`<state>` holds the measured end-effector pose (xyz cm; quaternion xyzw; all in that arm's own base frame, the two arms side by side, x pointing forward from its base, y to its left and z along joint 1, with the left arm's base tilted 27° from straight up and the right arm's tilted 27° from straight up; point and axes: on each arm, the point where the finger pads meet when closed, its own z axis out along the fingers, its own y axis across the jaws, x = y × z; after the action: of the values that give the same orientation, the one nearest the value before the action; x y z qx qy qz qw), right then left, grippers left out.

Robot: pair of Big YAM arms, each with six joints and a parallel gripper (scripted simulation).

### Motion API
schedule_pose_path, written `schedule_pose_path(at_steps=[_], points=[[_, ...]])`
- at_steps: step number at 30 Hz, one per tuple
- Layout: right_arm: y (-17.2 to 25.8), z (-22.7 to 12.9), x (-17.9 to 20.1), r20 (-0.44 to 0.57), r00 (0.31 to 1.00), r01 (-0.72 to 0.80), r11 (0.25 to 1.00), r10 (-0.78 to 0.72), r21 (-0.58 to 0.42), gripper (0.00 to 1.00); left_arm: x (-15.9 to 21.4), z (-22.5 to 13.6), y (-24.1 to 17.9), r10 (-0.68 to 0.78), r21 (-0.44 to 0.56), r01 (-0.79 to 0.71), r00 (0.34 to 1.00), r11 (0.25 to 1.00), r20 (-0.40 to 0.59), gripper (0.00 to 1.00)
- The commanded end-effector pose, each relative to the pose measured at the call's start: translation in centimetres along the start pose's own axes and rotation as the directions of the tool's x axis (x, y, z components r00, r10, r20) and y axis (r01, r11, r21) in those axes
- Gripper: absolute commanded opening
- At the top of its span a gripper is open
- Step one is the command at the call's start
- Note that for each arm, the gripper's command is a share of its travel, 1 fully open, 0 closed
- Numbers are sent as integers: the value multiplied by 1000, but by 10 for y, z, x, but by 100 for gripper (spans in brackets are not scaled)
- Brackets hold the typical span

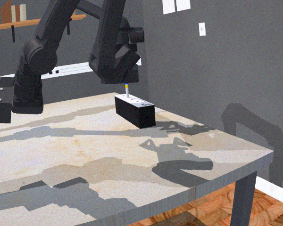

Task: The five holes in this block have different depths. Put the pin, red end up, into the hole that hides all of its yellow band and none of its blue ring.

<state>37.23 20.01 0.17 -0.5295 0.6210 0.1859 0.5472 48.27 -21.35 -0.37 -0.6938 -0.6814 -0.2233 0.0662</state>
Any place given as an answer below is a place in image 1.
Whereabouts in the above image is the white block with holes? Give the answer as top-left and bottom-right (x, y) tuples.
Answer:
(115, 94), (156, 129)

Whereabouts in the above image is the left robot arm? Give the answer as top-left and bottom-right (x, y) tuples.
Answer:
(15, 0), (144, 76)

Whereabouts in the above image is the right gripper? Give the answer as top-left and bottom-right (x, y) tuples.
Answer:
(101, 64), (139, 84)

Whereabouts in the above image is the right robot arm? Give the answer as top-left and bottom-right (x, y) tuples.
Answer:
(13, 0), (141, 107)

